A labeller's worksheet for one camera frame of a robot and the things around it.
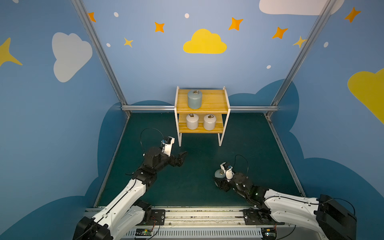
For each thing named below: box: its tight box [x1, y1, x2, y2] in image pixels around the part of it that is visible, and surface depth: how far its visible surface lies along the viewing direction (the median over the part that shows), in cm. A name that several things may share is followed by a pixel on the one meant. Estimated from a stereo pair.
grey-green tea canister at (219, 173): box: [214, 169, 226, 179], surface depth 83 cm
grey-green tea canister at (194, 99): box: [187, 89, 203, 110], surface depth 76 cm
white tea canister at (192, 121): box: [186, 113, 199, 130], surface depth 89 cm
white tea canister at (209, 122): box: [203, 114, 217, 131], surface depth 88 cm
